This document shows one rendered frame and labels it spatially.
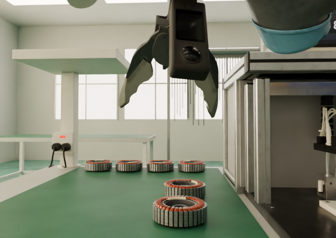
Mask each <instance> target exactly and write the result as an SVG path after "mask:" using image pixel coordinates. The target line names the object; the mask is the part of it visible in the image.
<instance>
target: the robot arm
mask: <svg viewBox="0 0 336 238"><path fill-rule="evenodd" d="M245 2H246V5H247V7H248V9H249V12H250V14H251V16H252V18H251V20H252V23H253V25H254V26H255V27H256V28H257V30H258V32H259V34H260V36H261V38H262V40H263V42H264V44H265V46H266V47H267V48H268V49H270V50H271V51H273V52H274V53H277V54H284V55H289V54H296V53H300V52H303V51H306V50H308V49H310V48H312V47H314V46H315V45H317V44H318V42H319V40H321V39H324V38H325V37H326V36H327V34H328V32H329V30H330V27H331V22H330V20H331V14H330V13H331V12H334V11H336V0H245ZM153 58H154V59H155V61H156V62H157V63H159V64H160V65H162V69H163V70H166V69H167V68H168V67H169V76H170V77H171V78H173V79H184V80H194V82H195V84H196V86H197V87H198V88H200V89H201V90H202V91H203V94H202V95H203V99H204V101H205V102H206V103H207V106H206V108H207V111H208V113H209V115H210V116H211V118H214V117H215V115H216V112H217V108H218V99H219V68H218V64H217V61H216V59H215V57H214V55H213V53H212V52H211V51H210V50H209V43H208V30H207V18H206V6H205V4H204V3H201V2H197V0H169V7H168V14H167V16H161V15H156V19H155V28H154V33H153V34H152V35H151V36H150V38H149V39H148V40H147V41H146V42H145V43H142V44H141V45H140V46H139V47H138V48H137V49H136V51H135V52H134V54H133V56H132V59H131V62H130V65H129V68H128V71H127V74H126V76H125V79H124V82H123V85H122V88H121V91H120V95H119V107H120V108H123V107H124V106H126V105H127V104H128V103H129V102H130V98H131V96H132V95H133V94H135V93H136V92H137V90H138V87H139V86H140V85H141V84H142V83H144V82H146V81H148V80H149V79H150V78H151V77H152V76H153V72H154V70H153V66H152V60H153Z"/></svg>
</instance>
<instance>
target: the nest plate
mask: <svg viewBox="0 0 336 238"><path fill-rule="evenodd" d="M319 206H321V207H322V208H324V209H325V210H327V211H329V212H330V213H332V214H333V215H335V216H336V200H320V201H319Z"/></svg>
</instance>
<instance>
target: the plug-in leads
mask: <svg viewBox="0 0 336 238"><path fill-rule="evenodd" d="M331 110H332V111H331ZM332 112H334V113H333V114H332V115H331V116H330V117H329V115H330V114H331V113H332ZM322 113H323V120H322V128H321V130H318V131H319V132H320V135H319V136H317V137H316V142H317V143H319V144H325V143H327V145H330V144H331V136H332V133H331V127H330V125H329V120H330V118H331V117H332V116H334V115H335V114H336V109H334V108H331V109H329V110H327V108H325V107H323V109H322ZM328 117H329V118H328ZM325 133H326V134H325Z"/></svg>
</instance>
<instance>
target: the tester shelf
mask: <svg viewBox="0 0 336 238"><path fill-rule="evenodd" d="M256 77H270V80H336V50H315V51H302V52H298V53H294V54H279V53H275V52H273V51H248V52H247V53H246V54H245V55H244V57H243V58H242V59H241V60H240V61H239V62H238V63H237V64H236V65H235V66H234V67H233V69H232V70H231V71H230V72H229V73H228V74H227V75H226V76H225V77H224V78H223V79H222V90H228V89H229V88H230V87H232V86H233V85H234V82H235V81H240V80H253V79H254V78H256Z"/></svg>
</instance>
